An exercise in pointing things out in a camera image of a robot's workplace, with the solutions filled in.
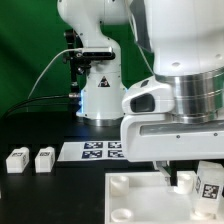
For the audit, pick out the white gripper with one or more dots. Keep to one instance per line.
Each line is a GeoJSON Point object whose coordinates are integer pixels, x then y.
{"type": "Point", "coordinates": [152, 138]}

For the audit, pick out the white square tabletop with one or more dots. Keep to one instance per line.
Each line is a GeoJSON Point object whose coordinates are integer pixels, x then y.
{"type": "Point", "coordinates": [146, 198]}

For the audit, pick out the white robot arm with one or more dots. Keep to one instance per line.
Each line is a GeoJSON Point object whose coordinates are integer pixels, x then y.
{"type": "Point", "coordinates": [178, 113]}

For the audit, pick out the white tag sheet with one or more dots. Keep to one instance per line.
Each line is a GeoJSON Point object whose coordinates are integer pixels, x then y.
{"type": "Point", "coordinates": [91, 151]}

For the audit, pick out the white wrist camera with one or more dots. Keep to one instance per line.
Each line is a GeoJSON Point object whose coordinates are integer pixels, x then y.
{"type": "Point", "coordinates": [148, 97]}

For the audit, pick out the black camera stand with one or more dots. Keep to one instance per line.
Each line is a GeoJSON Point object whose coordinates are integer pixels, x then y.
{"type": "Point", "coordinates": [73, 66]}

